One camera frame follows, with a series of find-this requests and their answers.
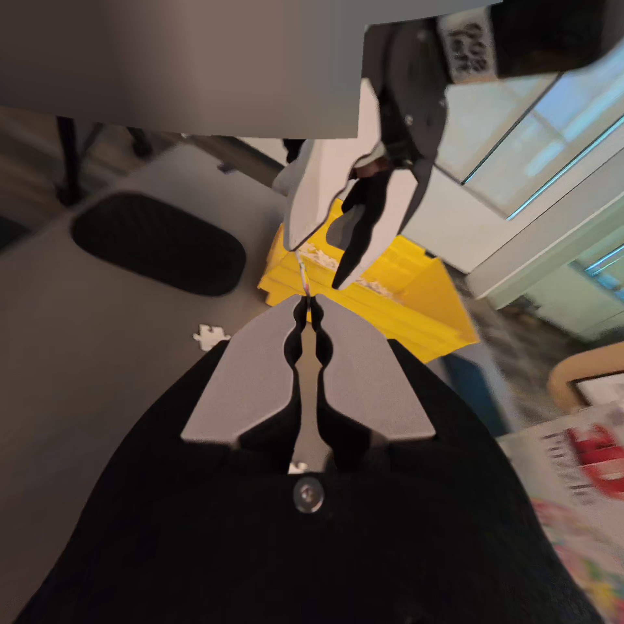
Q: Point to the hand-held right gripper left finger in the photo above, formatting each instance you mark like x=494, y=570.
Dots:
x=244, y=390

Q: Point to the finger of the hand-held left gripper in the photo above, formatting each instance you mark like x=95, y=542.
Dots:
x=327, y=180
x=390, y=214

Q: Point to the colourful puzzle box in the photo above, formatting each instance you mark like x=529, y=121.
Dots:
x=575, y=507

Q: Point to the black quilted pad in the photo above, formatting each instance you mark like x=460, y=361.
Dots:
x=161, y=244

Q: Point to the wooden easel board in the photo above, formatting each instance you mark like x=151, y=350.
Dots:
x=565, y=370

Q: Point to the yellow plastic bin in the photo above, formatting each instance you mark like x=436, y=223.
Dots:
x=419, y=302

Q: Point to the white jigsaw piece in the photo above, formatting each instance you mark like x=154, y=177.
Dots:
x=211, y=337
x=304, y=278

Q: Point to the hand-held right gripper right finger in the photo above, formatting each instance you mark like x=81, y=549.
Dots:
x=375, y=390

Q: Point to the pile of puzzle pieces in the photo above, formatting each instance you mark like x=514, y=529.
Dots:
x=327, y=261

